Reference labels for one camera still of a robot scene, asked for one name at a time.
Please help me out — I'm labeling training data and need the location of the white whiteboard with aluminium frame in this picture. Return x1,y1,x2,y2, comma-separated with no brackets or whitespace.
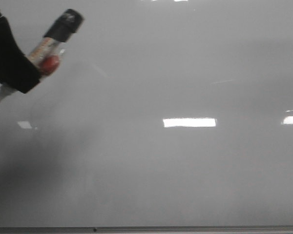
0,0,293,227

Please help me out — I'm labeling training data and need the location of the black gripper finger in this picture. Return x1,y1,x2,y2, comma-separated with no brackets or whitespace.
0,12,41,94

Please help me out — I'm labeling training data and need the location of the black and white whiteboard marker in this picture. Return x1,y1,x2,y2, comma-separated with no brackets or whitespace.
0,9,84,102

